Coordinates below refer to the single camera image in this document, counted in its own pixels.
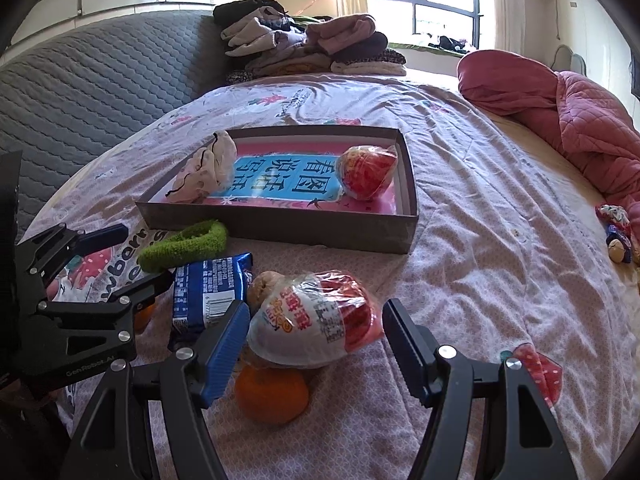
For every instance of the white curved frame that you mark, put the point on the white curved frame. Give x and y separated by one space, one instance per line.
567 57

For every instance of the brown round object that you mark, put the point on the brown round object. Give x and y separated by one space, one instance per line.
262 287

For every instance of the pink cardboard box tray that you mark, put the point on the pink cardboard box tray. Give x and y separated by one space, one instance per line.
300 232

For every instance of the dark clothes bundle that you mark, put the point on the dark clothes bundle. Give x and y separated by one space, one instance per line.
452 43

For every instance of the orange mandarin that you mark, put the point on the orange mandarin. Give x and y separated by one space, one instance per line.
270 395
143 321

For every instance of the pink quilted blanket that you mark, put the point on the pink quilted blanket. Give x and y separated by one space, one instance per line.
565 110

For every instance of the green fuzzy scrunchie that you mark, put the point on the green fuzzy scrunchie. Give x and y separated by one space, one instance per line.
210 242

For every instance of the blue snack packet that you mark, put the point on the blue snack packet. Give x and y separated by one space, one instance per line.
205 290

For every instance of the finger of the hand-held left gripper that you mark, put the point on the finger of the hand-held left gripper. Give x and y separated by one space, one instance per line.
150 286
102 239

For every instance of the beige dotted scrunchie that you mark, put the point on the beige dotted scrunchie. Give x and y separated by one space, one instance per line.
210 170

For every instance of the grey quilted headboard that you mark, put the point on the grey quilted headboard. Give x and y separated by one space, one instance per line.
90 85

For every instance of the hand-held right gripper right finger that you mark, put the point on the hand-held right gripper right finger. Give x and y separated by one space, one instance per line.
405 352

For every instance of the pile of folded clothes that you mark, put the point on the pile of folded clothes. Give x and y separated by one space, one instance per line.
300 40

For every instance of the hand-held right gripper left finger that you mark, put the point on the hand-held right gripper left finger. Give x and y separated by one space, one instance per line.
225 352

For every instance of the strawberry print bedsheet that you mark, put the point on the strawberry print bedsheet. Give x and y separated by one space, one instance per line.
475 240

